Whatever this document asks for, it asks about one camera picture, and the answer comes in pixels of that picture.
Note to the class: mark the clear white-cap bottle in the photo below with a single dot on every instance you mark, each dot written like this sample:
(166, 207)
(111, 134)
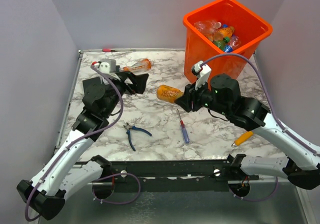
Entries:
(207, 26)

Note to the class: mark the orange plastic bin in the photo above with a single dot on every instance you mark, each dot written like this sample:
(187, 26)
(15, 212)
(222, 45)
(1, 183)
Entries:
(249, 27)

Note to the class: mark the black flat block front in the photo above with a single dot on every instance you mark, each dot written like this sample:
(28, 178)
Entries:
(91, 87)

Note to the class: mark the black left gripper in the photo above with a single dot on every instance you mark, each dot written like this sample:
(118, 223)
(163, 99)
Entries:
(139, 82)

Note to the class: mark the red blue screwdriver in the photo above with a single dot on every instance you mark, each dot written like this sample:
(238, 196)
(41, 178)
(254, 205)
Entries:
(183, 129)

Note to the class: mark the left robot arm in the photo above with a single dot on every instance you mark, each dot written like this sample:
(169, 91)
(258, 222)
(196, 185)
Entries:
(47, 192)

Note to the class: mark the Pepsi bottle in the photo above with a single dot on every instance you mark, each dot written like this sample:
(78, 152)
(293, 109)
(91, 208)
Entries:
(233, 44)

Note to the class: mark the small orange juice bottle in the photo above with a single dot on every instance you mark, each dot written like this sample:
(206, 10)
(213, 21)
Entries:
(223, 33)

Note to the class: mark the green plastic bottle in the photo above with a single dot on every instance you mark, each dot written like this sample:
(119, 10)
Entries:
(222, 43)

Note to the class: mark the red marker pen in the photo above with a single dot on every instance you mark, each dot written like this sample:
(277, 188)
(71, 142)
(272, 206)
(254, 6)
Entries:
(107, 50)

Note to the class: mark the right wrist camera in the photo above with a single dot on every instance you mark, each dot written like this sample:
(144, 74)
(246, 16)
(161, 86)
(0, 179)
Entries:
(202, 72)

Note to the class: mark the blue handled pliers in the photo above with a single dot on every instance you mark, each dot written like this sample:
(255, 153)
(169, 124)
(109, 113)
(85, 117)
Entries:
(131, 136)

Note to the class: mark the yellow utility knife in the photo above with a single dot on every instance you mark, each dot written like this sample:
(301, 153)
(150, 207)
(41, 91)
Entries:
(243, 138)

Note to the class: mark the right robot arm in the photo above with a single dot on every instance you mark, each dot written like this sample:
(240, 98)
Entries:
(301, 165)

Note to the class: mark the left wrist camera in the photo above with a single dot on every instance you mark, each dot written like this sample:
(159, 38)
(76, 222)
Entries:
(108, 67)

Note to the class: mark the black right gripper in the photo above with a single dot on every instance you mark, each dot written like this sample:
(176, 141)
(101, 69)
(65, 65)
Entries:
(189, 97)

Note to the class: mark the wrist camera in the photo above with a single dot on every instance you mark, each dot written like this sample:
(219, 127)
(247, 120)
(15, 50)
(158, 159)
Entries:
(202, 72)
(108, 67)

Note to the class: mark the tall orange label tea bottle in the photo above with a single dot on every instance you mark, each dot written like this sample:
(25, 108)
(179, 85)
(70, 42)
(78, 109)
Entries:
(141, 65)

